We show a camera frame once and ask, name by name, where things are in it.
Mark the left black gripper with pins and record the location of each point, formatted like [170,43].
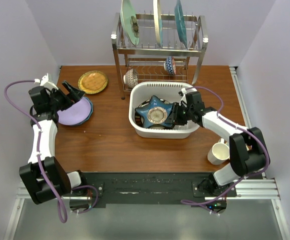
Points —
[68,101]

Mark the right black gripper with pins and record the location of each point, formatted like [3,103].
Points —
[174,113]

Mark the lavender plate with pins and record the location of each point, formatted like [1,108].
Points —
[62,117]

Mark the blue star shaped dish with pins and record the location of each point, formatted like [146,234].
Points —
[156,112]

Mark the white plastic bin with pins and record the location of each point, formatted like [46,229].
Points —
[163,90]

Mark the black striped rim plate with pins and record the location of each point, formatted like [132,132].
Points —
[140,121]

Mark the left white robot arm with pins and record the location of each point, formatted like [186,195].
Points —
[43,172]

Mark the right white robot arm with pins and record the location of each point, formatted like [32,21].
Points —
[248,154]

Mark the blue dotted scalloped plate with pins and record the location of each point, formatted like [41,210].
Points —
[80,112]

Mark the clear glass plate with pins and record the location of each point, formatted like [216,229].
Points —
[93,82]

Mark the green leaf pattern plate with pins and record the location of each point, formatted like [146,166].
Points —
[84,89]

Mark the blue zigzag bowl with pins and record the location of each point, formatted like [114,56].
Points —
[169,65]

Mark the white ceramic mug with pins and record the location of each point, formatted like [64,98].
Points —
[219,152]

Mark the brown patterned bowl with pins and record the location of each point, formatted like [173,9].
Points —
[131,78]

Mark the steel dish rack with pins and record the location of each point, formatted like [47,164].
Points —
[148,59]

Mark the mint floral plate in rack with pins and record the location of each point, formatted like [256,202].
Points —
[129,22]

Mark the cream rimmed plate in rack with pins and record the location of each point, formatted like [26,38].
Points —
[157,22]

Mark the teal plate in rack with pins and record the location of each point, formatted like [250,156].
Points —
[180,23]

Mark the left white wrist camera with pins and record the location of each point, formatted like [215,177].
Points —
[46,82]

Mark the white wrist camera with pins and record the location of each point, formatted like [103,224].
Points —
[46,82]
[183,92]

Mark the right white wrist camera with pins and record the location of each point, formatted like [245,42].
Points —
[183,92]

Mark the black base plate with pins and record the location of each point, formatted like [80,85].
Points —
[151,188]

